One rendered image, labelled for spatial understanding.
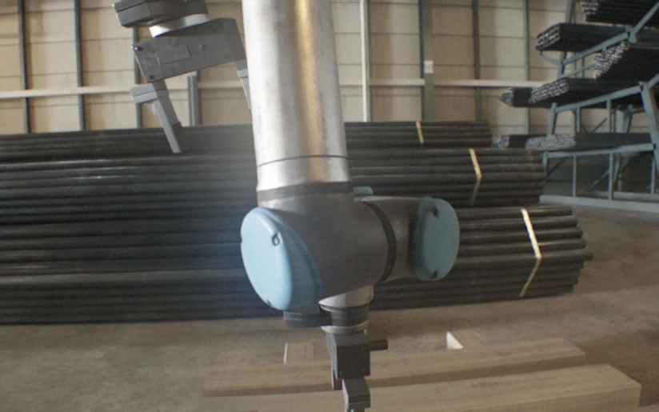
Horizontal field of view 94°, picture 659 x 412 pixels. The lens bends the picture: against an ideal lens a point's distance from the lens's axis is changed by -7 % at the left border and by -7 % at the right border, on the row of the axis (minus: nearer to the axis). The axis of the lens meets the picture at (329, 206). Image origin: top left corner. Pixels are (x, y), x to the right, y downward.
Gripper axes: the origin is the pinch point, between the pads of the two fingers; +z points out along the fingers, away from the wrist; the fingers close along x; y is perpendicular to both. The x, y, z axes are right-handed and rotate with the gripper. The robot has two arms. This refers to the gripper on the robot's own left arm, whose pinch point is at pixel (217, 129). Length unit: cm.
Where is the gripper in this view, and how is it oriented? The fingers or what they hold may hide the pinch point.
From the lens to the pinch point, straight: 51.3
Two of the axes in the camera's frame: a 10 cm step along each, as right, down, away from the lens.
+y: 1.1, -4.8, 8.7
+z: 2.1, 8.7, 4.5
